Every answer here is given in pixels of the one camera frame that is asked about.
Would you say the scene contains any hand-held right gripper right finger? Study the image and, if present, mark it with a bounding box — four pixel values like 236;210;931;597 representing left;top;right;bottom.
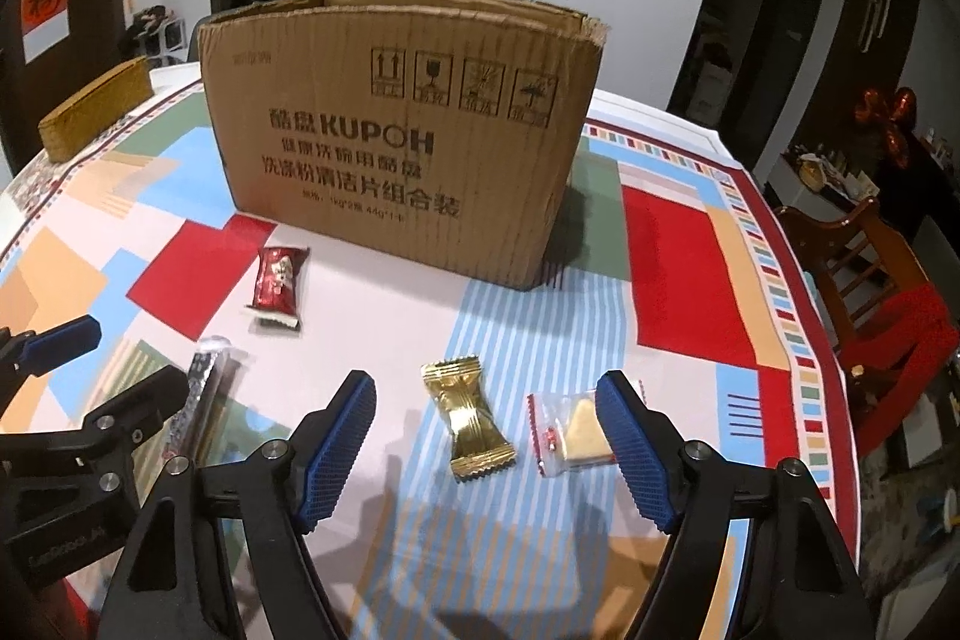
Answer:
595;370;875;640

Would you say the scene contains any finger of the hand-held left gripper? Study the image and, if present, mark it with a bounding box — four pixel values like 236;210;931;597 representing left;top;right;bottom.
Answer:
77;366;190;462
0;317;102;395

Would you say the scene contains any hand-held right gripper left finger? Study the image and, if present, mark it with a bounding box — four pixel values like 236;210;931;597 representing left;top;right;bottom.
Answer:
96;370;377;640

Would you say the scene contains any long silver snack packet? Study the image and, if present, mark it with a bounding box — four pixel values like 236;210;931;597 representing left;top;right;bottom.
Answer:
171;336;246;465

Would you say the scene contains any clear packet with yellow wedge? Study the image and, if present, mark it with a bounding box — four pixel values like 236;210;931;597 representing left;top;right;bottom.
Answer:
528;380;647;480

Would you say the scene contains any gold snack packet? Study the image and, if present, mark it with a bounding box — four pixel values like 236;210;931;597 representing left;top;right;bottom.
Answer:
420;355;520;480

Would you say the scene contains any red snack packet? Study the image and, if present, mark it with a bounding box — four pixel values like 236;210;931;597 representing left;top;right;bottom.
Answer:
246;245;313;332

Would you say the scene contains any brown cardboard box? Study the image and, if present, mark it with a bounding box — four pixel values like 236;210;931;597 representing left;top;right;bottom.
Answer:
196;0;608;293

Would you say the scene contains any colourful patterned tablecloth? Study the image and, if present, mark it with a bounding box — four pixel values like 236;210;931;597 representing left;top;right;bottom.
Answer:
0;62;863;640

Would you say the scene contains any woven rattan box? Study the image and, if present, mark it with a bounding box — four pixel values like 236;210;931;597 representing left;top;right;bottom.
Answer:
37;56;155;163

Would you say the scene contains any wooden high chair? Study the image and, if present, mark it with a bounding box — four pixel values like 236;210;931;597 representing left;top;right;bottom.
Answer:
775;197;960;461

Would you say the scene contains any red garment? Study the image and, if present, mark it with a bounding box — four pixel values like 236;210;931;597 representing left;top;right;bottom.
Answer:
847;286;959;457

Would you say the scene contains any white shelf unit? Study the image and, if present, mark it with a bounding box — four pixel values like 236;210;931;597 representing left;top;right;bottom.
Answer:
124;4;202;65

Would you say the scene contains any dark brown door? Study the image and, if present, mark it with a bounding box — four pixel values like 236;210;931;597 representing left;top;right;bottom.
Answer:
0;0;134;176

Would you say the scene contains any red and white door poster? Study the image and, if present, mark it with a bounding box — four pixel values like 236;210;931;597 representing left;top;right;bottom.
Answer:
21;0;74;64

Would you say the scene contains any white low sideboard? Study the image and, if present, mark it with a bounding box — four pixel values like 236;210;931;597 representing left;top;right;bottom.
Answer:
778;145;886;210

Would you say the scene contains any red foil balloon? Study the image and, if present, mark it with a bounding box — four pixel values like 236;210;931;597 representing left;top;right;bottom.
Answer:
855;85;920;170

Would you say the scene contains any tall cabinet with gold handles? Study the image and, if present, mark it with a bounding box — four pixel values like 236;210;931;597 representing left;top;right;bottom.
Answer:
825;0;927;116

